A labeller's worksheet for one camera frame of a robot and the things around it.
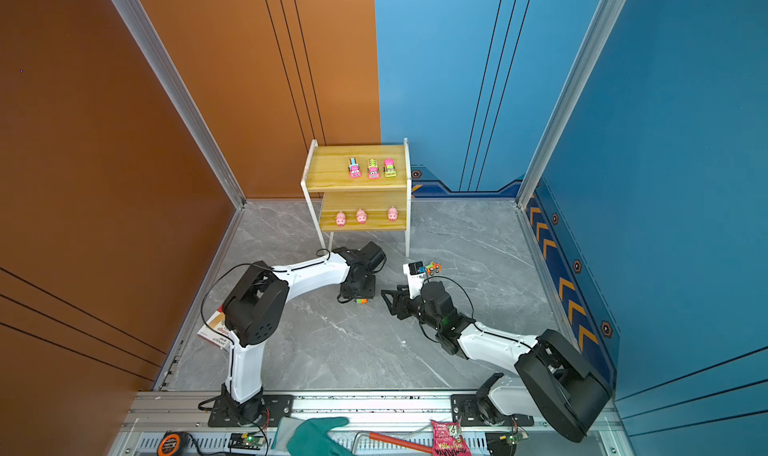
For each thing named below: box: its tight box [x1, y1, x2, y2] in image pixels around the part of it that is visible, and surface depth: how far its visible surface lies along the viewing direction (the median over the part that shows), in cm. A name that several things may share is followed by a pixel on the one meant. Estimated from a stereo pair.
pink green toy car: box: [368, 158, 380, 179], surface depth 81 cm
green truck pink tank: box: [383, 158, 397, 178], surface depth 82 cm
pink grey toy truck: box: [348, 157, 362, 179], surface depth 82 cm
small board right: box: [508, 431, 529, 446], surface depth 71 cm
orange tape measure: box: [157, 430, 184, 456], surface depth 68 cm
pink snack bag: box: [430, 416, 472, 456], surface depth 70 cm
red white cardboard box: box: [197, 305, 231, 350], surface depth 84 cm
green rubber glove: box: [286, 416, 355, 456], surface depth 71 cm
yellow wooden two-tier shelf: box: [300, 138, 412, 257], surface depth 88 cm
